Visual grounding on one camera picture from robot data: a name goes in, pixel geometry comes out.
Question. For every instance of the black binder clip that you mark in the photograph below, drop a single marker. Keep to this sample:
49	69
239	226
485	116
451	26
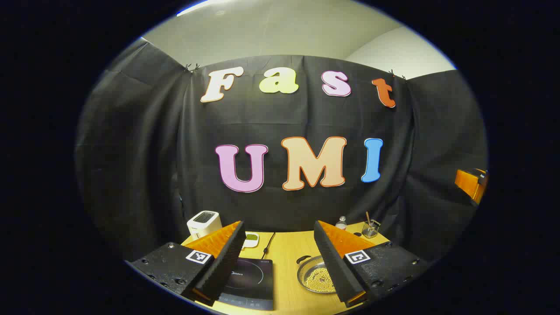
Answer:
397	75
190	67

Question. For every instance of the clear plastic bottle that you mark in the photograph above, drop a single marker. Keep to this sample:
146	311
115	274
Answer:
341	225

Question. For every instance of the white toaster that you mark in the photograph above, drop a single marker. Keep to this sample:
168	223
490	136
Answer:
203	224

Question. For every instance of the white divided dish of beans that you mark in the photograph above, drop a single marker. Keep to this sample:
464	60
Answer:
251	239

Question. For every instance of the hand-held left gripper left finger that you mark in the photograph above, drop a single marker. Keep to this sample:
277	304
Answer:
227	262

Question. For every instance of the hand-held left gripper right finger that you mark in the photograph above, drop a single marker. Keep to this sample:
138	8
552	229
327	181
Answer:
334	267

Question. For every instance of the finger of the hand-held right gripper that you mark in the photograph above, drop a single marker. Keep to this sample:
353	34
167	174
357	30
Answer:
468	183

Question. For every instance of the black induction cooktop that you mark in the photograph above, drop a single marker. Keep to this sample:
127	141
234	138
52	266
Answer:
253	284

